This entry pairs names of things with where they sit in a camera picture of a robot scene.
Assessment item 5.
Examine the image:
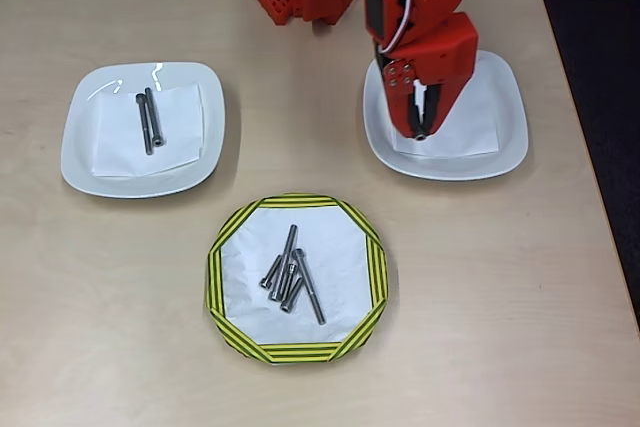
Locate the yellow green striped plate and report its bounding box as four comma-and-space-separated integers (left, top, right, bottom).
203, 192, 390, 366

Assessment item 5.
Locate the white square porcelain plate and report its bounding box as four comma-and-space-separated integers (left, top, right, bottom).
60, 61, 227, 199
362, 49, 530, 182

